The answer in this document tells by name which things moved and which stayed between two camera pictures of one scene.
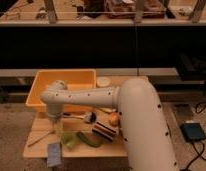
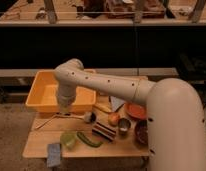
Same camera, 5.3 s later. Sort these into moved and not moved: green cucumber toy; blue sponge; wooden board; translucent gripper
Moved: translucent gripper
Not moved: wooden board; green cucumber toy; blue sponge
